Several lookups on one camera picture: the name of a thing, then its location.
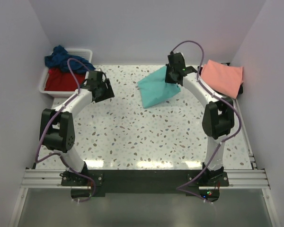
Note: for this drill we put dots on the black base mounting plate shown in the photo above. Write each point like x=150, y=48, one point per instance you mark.
x=98, y=183

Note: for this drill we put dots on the red t-shirt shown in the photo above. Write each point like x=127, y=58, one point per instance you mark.
x=60, y=81

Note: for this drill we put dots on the teal t-shirt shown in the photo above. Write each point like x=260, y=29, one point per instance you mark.
x=154, y=90

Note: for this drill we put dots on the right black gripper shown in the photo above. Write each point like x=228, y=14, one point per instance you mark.
x=167, y=79

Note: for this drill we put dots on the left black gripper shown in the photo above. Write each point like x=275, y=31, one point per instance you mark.
x=109, y=93

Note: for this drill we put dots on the folded salmon pink t-shirt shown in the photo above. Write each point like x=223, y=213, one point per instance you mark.
x=221, y=76

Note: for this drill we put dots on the aluminium rail frame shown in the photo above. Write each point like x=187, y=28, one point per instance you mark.
x=239, y=179

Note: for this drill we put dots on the folded black t-shirt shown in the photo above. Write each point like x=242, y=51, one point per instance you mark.
x=241, y=89

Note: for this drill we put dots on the navy blue t-shirt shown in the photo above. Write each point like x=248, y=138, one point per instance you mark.
x=59, y=59

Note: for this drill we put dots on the white plastic laundry basket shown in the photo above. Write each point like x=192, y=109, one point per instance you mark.
x=84, y=53

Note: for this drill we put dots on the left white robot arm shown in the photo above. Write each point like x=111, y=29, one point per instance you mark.
x=57, y=131

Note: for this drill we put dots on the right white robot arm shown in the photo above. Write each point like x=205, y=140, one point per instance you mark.
x=218, y=117

